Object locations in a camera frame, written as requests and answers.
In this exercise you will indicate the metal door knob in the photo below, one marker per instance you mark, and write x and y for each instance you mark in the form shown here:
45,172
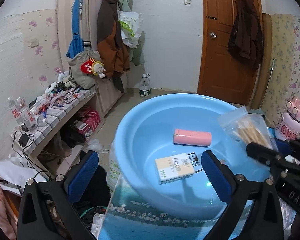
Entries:
213,35

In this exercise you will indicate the red plush heart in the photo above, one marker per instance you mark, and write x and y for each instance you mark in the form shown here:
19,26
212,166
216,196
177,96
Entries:
86,67

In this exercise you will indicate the white wall socket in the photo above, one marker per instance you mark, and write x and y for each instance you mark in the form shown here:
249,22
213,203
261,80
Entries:
34,42

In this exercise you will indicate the pink cylindrical case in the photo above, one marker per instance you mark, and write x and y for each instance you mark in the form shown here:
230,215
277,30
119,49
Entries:
192,137

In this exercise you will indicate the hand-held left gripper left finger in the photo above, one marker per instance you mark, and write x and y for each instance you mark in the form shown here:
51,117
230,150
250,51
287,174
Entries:
82,175

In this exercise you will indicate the dark brown hanging jacket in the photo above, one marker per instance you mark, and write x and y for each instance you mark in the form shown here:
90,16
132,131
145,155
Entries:
245,40

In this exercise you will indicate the yellow white plush doll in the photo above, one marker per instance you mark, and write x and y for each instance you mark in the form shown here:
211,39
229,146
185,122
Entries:
98,68

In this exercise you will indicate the blue hanging cloth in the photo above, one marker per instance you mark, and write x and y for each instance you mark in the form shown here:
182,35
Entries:
76,25

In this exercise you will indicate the white plastic sheet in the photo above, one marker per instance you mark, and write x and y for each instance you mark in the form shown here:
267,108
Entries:
15,172

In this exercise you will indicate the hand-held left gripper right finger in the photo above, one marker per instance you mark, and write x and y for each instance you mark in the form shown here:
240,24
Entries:
216,177

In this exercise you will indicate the red label water bottle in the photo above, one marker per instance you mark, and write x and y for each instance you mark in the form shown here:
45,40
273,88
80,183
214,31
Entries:
13,112
27,117

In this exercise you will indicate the brown orange hanging coat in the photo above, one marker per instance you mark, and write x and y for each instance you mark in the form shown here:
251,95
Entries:
110,42

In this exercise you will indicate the yellow white tissue pack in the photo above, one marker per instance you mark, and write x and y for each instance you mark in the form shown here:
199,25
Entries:
170,168

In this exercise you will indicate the pink cloth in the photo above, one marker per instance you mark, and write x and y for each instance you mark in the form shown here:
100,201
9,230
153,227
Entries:
0,205

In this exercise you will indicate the blue plastic basin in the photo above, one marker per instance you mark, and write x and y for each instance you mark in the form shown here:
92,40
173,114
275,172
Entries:
152,130

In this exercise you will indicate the white tiled low shelf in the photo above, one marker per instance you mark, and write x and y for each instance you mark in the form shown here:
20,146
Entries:
55,117

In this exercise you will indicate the large clear water bottle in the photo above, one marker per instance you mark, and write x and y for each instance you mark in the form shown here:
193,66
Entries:
145,87

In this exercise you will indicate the crumpled clear plastic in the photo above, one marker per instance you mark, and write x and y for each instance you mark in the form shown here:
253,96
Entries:
96,146

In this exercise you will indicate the stack of red boxes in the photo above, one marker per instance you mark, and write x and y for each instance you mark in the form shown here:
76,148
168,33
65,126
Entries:
90,118

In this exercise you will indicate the white bag with green print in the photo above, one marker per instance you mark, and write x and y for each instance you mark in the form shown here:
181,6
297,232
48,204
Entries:
113,170

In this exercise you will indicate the clear bag of snack sticks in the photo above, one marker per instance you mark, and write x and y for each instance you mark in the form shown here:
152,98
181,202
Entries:
247,130

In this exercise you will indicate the grey shoulder bag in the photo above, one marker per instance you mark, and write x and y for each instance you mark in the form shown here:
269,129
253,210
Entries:
82,82

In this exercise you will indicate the pink water bottle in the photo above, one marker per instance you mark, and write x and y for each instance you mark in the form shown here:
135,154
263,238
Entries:
290,127

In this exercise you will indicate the black power adapter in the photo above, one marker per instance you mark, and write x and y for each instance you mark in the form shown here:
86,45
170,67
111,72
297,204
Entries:
23,140

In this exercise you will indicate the white green plastic bag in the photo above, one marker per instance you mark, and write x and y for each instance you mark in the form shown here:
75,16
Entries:
130,27

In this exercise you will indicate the pile of small packets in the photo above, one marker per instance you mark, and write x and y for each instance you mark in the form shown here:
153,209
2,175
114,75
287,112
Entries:
62,97

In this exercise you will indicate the brown wooden door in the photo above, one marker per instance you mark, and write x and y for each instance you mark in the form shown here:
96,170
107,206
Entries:
220,55

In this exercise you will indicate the white plush toy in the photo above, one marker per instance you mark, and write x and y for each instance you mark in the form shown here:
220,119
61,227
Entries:
66,79

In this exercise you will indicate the white light switch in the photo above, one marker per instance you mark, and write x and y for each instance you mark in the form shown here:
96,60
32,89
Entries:
187,1

